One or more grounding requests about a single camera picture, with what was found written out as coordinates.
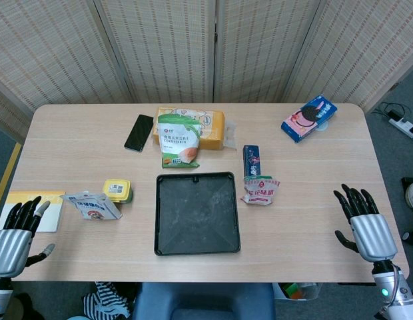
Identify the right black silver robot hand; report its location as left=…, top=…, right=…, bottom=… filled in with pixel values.
left=332, top=183, right=399, bottom=263

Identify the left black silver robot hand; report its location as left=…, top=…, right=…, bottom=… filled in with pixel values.
left=0, top=195, right=56, bottom=279

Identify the white sugar bag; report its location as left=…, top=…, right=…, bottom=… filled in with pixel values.
left=61, top=190, right=123, bottom=221

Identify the yellow lid green container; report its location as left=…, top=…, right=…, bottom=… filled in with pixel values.
left=101, top=179, right=135, bottom=205

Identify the pink-white seasoning bag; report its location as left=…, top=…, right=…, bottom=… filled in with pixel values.
left=240, top=175, right=281, bottom=206

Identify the black square plastic tray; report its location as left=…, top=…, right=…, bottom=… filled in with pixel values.
left=153, top=171, right=242, bottom=257

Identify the yellow white booklet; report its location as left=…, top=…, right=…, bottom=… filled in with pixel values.
left=0, top=190, right=66, bottom=233

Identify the box with coloured items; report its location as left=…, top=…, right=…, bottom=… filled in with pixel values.
left=272, top=282, right=322, bottom=301

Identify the black white striped cloth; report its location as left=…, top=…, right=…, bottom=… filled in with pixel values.
left=81, top=281, right=133, bottom=320

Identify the white power strip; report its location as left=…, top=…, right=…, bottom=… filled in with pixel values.
left=387, top=111, right=413, bottom=141

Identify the blue cookie box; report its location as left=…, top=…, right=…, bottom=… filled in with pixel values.
left=280, top=94, right=338, bottom=144

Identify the dark blue small box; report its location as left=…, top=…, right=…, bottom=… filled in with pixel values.
left=242, top=144, right=263, bottom=179

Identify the black smartphone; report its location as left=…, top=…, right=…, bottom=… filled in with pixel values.
left=123, top=113, right=155, bottom=152

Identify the blue chair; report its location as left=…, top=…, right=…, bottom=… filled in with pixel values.
left=132, top=282, right=277, bottom=320

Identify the woven folding screen panel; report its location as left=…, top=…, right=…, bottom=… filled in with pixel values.
left=94, top=0, right=218, bottom=105
left=0, top=0, right=135, bottom=133
left=282, top=0, right=413, bottom=113
left=214, top=0, right=322, bottom=104

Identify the yellow tissue pack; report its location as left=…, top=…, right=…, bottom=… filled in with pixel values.
left=152, top=107, right=239, bottom=152

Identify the green white corn starch bag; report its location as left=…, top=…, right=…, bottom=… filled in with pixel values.
left=157, top=113, right=202, bottom=169

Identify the black power cable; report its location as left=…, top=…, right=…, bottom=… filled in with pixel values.
left=372, top=101, right=408, bottom=121

